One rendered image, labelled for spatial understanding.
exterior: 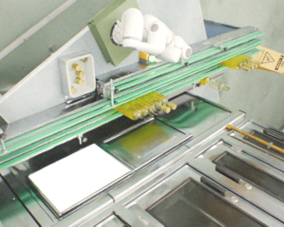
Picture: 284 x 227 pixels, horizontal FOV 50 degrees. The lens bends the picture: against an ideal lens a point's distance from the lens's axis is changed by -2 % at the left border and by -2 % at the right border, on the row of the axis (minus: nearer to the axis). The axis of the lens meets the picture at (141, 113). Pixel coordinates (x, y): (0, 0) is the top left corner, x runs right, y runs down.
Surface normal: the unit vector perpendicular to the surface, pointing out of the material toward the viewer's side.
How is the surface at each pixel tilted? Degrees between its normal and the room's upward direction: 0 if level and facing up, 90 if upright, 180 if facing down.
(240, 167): 90
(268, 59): 75
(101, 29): 2
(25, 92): 0
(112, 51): 2
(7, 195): 90
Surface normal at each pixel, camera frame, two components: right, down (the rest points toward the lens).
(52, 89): 0.68, 0.37
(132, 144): 0.00, -0.86
